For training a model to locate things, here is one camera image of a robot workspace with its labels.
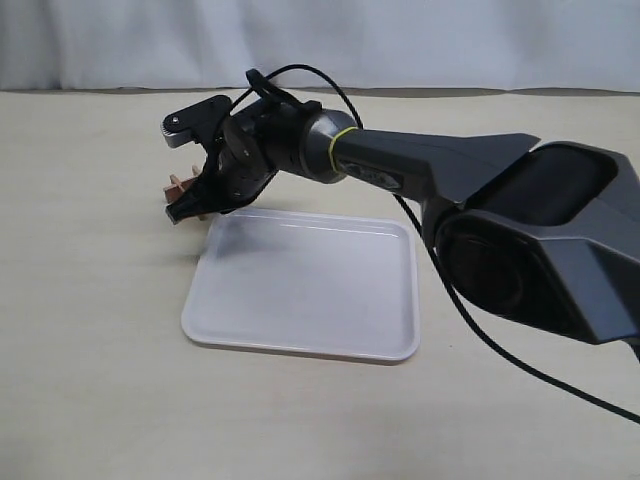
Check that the white plastic tray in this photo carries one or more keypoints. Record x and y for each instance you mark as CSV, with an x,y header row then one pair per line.
x,y
306,284

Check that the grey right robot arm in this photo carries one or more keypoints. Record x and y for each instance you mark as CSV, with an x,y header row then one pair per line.
x,y
542,234

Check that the white backdrop curtain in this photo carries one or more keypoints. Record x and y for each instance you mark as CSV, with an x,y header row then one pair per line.
x,y
503,45

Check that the brown notched wooden piece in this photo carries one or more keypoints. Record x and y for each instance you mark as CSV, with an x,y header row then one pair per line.
x,y
180,185

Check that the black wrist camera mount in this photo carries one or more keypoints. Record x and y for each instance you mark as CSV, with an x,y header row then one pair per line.
x,y
197,123

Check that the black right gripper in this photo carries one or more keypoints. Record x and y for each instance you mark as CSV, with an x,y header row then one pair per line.
x,y
248,148

